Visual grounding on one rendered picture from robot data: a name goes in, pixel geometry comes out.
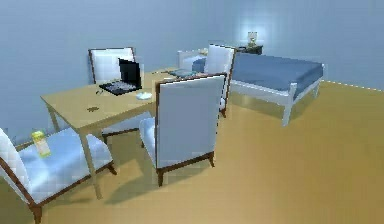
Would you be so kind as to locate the white upholstered wooden chair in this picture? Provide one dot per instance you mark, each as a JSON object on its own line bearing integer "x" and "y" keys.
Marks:
{"x": 56, "y": 166}
{"x": 106, "y": 65}
{"x": 218, "y": 63}
{"x": 186, "y": 126}

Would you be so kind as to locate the blue grey flat book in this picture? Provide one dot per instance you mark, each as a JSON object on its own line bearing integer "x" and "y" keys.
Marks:
{"x": 182, "y": 72}

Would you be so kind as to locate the small white bowl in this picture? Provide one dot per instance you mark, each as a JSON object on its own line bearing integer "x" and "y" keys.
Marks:
{"x": 144, "y": 96}

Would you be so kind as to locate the black laptop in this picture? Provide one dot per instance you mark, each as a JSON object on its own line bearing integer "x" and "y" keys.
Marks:
{"x": 126, "y": 80}

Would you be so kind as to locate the dark nightstand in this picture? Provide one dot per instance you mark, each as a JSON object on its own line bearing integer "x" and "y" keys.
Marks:
{"x": 253, "y": 50}

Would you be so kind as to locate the white bed with blue cover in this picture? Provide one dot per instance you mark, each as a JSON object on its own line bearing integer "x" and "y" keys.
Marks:
{"x": 273, "y": 73}

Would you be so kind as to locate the glowing table lamp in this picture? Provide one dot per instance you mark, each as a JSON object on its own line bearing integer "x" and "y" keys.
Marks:
{"x": 252, "y": 39}

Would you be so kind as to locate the small black pen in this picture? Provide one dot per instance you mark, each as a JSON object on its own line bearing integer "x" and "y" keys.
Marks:
{"x": 99, "y": 91}

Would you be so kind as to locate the small brown flat object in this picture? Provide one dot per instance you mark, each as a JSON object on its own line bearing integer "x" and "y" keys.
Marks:
{"x": 93, "y": 109}

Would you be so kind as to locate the light wooden table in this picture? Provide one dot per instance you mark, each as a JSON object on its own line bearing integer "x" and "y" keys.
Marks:
{"x": 80, "y": 107}

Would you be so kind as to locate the yellow green bottle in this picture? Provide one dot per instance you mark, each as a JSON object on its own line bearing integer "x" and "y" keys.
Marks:
{"x": 40, "y": 144}

